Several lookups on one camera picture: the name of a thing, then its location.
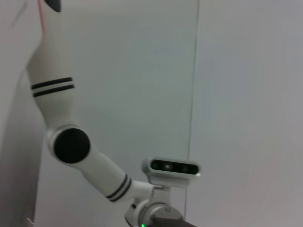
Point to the grey wrist depth camera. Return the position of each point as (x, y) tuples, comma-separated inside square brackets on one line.
[(175, 166)]

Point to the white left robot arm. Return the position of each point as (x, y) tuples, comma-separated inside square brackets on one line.
[(54, 59)]

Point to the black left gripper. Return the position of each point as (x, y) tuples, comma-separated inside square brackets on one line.
[(170, 220)]

